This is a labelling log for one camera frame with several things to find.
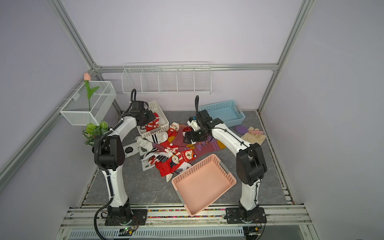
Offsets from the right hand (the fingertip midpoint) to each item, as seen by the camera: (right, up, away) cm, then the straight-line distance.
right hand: (189, 139), depth 87 cm
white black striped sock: (-28, -3, +9) cm, 30 cm away
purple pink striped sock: (-8, -2, +12) cm, 15 cm away
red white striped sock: (-9, -14, +1) cm, 16 cm away
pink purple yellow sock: (+10, -6, +12) cm, 17 cm away
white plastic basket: (-21, +11, +24) cm, 34 cm away
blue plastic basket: (+30, +19, +32) cm, 48 cm away
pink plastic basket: (+7, -27, -4) cm, 28 cm away
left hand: (-26, +14, +14) cm, 32 cm away
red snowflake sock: (-28, +9, +20) cm, 35 cm away
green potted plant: (-49, +5, -12) cm, 51 cm away
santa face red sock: (-13, +3, +15) cm, 20 cm away
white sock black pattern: (-22, -10, -1) cm, 24 cm away
